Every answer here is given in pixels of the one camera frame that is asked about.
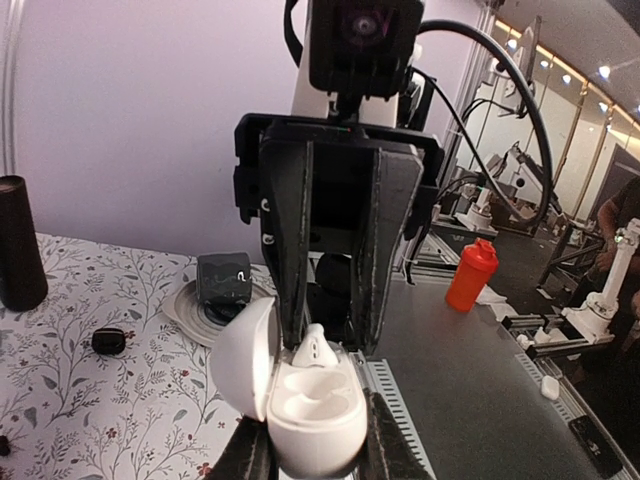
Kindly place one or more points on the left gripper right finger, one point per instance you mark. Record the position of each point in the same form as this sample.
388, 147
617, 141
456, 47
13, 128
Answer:
386, 454

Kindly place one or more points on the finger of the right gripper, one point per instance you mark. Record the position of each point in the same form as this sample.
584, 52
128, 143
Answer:
391, 189
286, 179

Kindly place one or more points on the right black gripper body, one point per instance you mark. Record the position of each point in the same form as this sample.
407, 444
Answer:
252, 129

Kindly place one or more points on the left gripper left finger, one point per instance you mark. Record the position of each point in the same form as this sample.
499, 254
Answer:
248, 455

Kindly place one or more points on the white oval earbud case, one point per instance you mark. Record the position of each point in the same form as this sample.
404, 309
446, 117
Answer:
316, 417

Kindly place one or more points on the white earbud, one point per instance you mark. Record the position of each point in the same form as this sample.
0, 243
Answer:
314, 350

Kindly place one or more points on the black small earbud case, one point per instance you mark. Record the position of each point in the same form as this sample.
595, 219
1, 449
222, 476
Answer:
108, 341

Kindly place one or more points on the orange bottle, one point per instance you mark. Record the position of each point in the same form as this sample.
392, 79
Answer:
478, 262

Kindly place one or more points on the dark grey mug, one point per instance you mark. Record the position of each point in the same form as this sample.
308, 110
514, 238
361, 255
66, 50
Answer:
223, 278

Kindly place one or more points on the white ribbed plate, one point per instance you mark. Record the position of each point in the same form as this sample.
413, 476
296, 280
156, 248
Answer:
183, 308

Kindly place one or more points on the floral patterned table mat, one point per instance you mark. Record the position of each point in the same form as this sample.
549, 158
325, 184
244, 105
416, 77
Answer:
151, 412

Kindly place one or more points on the black vase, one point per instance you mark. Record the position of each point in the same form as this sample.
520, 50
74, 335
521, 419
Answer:
24, 284

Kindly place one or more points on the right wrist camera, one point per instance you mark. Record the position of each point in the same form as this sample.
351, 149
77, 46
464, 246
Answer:
362, 48

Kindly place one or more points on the right aluminium frame post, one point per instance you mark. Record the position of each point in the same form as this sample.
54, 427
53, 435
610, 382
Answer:
11, 25

